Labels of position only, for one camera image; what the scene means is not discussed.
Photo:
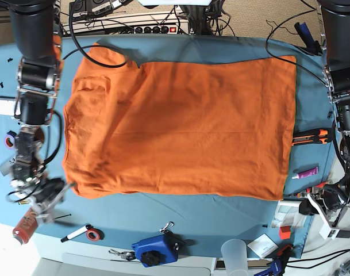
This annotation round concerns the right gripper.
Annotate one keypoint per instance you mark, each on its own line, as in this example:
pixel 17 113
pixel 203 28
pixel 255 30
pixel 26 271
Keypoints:
pixel 42 194

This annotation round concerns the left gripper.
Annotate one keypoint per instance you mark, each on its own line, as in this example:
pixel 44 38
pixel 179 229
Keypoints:
pixel 327 200

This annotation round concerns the orange t-shirt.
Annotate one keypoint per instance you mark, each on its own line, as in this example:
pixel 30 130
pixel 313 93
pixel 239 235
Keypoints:
pixel 180 128

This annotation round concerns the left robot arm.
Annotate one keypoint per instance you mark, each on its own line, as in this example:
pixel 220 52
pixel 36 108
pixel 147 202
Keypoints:
pixel 335 25

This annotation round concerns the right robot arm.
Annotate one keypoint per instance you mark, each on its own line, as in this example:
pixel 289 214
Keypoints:
pixel 37 34

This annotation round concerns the small red cube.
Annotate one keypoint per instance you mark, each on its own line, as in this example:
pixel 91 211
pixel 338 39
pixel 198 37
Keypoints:
pixel 284 232

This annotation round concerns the thin black rod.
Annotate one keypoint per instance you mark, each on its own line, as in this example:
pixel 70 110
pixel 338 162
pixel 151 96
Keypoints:
pixel 63 216

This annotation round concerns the purple tube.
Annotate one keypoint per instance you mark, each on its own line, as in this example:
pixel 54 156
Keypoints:
pixel 306 173

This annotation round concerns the red drink can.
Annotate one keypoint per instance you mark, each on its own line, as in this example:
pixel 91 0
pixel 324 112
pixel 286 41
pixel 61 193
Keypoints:
pixel 26 227

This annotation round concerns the black power brick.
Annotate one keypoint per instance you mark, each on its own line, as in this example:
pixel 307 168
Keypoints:
pixel 343 233

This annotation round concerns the grey remote control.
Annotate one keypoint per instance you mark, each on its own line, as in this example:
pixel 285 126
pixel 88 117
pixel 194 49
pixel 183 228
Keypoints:
pixel 6 166

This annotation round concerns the white marker pen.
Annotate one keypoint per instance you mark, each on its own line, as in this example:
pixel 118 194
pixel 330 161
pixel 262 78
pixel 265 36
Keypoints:
pixel 76 233

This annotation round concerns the white card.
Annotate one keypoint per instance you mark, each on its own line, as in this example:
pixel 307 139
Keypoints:
pixel 262 246

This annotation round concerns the purple tape roll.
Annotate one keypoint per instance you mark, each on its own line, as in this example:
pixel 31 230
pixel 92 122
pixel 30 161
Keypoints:
pixel 10 140

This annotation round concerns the red tape roll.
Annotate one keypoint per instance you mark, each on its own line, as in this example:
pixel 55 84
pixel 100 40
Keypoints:
pixel 94 234

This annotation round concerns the blue table cloth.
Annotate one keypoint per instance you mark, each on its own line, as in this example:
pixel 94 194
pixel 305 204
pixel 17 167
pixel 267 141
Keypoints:
pixel 207 221

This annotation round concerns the blue spring clamp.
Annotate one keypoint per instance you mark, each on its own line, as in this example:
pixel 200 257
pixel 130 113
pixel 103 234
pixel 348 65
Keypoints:
pixel 278 265

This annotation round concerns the orange black utility knife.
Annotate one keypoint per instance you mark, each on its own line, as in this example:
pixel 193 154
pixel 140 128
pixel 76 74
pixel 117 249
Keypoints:
pixel 313 136

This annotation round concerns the clear plastic cup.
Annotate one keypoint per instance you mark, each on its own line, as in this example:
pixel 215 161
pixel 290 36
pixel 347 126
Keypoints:
pixel 234 254

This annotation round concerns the white rectangular box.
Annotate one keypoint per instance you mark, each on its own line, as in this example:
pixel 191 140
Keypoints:
pixel 7 106

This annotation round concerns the silver key clip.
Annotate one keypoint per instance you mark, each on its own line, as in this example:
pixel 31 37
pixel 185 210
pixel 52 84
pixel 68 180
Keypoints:
pixel 126 255

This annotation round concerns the silver carabiner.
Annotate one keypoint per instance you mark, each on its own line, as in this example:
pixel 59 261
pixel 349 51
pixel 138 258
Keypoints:
pixel 167 227

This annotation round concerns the blue plastic clamp block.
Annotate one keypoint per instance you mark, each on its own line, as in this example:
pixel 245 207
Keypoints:
pixel 158 250

